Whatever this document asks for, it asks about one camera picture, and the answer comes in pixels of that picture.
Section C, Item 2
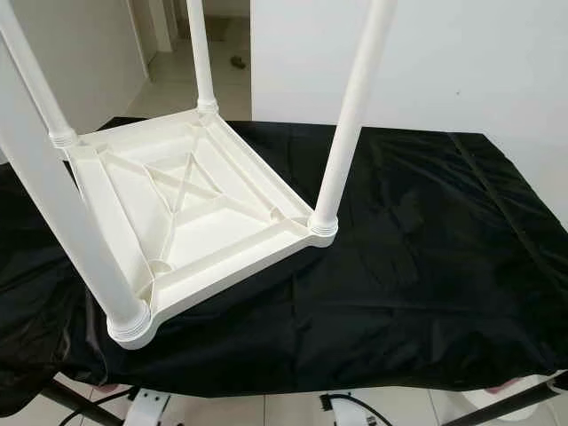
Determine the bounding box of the small pink cylinder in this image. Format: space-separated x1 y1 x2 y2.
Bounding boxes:
484 375 542 396

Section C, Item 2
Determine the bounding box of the white floor power strip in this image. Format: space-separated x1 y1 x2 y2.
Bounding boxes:
124 390 170 426

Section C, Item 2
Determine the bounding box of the black table cloth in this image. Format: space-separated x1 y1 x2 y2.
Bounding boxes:
0 115 568 418

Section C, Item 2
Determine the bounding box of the black table leg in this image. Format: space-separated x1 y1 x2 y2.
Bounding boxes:
439 373 568 426
44 377 134 426

